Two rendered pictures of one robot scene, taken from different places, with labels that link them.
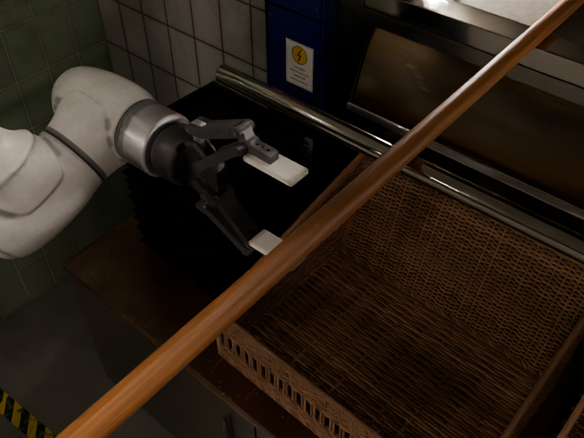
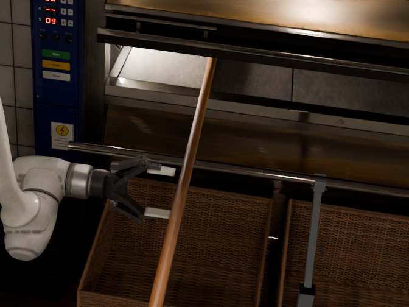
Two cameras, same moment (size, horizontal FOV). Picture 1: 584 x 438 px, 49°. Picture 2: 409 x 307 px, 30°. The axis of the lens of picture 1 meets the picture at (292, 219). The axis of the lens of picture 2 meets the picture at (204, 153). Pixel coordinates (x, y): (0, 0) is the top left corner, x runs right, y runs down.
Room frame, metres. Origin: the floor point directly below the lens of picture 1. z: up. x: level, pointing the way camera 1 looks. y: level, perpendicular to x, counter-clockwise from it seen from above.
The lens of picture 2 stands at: (-0.81, 0.90, 2.34)
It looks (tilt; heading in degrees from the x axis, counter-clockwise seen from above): 32 degrees down; 323
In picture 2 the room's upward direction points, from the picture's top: 6 degrees clockwise
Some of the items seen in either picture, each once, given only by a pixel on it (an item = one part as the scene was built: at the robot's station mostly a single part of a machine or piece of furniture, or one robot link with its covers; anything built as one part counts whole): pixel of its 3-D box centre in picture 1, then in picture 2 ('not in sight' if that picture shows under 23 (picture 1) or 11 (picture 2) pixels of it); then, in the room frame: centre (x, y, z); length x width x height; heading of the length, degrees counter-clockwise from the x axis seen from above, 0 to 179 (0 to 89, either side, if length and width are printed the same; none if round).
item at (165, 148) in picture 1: (196, 162); (109, 184); (0.63, 0.12, 1.19); 0.09 x 0.07 x 0.08; 50
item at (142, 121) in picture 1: (157, 140); (81, 181); (0.68, 0.18, 1.19); 0.09 x 0.06 x 0.09; 140
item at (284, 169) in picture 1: (275, 164); (161, 170); (0.55, 0.02, 1.26); 0.07 x 0.03 x 0.01; 50
